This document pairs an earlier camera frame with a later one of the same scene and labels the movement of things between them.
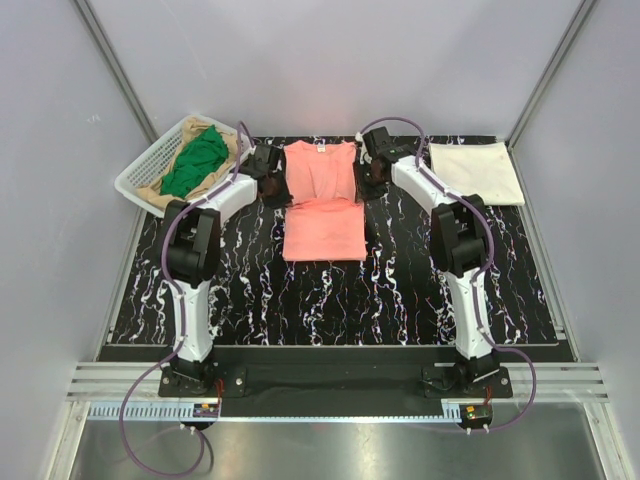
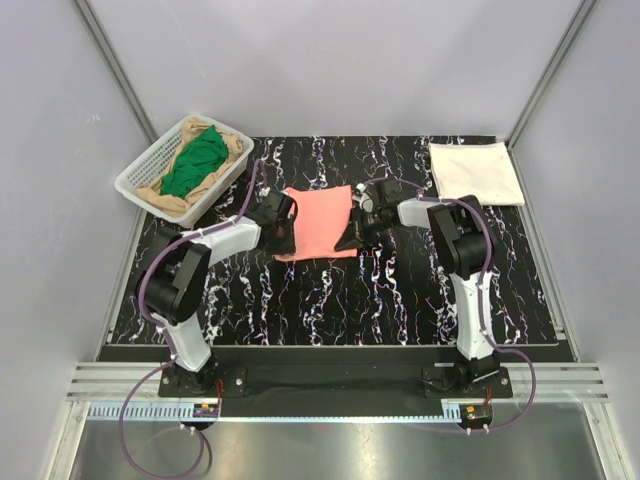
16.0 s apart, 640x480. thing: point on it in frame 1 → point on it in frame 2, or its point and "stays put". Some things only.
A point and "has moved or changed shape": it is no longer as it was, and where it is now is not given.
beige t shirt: [152, 194] stays put
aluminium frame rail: [132, 392] stays put
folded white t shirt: [483, 169] stays put
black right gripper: [364, 192] → [351, 238]
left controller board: [209, 410] stays put
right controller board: [476, 414] stays put
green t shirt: [196, 157] stays put
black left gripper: [284, 200] → [287, 247]
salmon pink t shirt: [324, 221] has moved or changed shape
